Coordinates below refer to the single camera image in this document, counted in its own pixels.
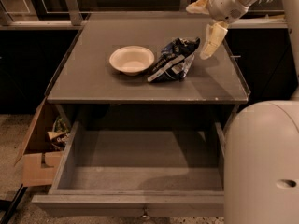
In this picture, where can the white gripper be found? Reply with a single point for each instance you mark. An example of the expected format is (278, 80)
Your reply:
(224, 4)

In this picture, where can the blue chip bag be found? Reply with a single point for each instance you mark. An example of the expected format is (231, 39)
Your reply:
(175, 60)

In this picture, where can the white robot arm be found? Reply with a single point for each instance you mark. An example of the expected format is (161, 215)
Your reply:
(261, 154)

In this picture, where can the grey open top drawer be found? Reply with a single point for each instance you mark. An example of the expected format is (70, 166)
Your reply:
(119, 173)

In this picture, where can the metal drawer knob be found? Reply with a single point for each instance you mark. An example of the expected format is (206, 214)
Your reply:
(145, 214)

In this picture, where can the white paper bowl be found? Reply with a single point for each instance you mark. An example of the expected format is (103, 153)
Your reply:
(131, 60)

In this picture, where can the grey cabinet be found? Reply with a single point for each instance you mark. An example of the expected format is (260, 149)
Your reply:
(90, 90)

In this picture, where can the grey metal railing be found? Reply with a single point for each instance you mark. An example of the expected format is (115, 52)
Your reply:
(73, 14)

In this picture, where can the snack bags in box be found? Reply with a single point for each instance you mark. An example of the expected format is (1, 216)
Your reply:
(58, 135)

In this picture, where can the brown cardboard box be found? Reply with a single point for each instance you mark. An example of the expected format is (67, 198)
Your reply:
(39, 160)

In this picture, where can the black stand leg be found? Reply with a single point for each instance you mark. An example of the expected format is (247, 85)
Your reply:
(9, 207)

